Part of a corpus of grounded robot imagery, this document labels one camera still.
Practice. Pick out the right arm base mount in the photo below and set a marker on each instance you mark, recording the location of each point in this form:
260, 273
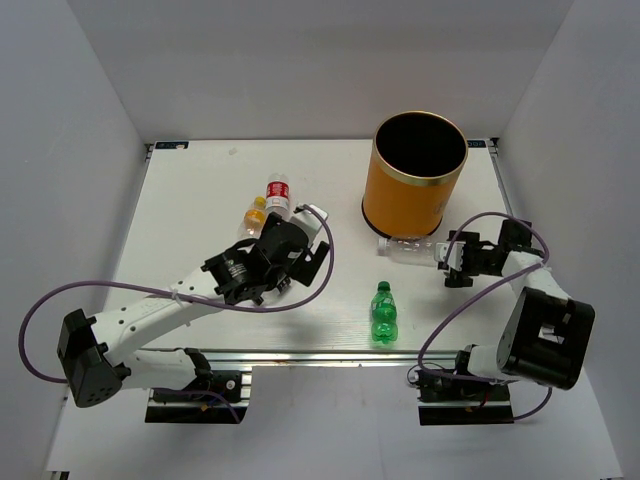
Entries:
446, 402

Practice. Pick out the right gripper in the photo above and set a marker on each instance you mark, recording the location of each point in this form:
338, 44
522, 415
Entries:
464, 278

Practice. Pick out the green soda bottle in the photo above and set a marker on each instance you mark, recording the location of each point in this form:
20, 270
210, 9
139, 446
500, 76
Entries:
383, 313

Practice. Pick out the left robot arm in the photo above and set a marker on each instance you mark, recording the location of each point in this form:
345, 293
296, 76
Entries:
106, 352

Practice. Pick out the red label clear bottle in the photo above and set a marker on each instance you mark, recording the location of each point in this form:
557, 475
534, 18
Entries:
278, 195

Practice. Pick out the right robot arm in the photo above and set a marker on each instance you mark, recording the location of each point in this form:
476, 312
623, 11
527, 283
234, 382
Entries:
547, 334

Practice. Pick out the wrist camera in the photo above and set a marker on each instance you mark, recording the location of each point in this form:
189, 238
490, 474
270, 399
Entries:
306, 223
449, 255

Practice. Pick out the yellow cap small bottle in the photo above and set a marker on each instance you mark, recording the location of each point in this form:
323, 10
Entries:
253, 219

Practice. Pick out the clear unlabelled bottle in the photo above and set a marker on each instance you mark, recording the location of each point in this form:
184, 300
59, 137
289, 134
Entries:
419, 251

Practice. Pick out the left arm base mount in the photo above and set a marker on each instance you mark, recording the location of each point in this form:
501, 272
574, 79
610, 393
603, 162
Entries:
214, 397

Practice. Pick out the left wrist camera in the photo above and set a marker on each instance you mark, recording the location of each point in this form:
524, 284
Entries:
306, 223

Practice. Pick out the orange cylindrical bin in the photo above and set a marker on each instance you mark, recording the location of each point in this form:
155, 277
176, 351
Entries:
416, 160

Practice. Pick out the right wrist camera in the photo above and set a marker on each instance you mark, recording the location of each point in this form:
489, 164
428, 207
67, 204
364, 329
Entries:
449, 255

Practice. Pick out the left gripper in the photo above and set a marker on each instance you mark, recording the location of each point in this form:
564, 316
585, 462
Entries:
305, 270

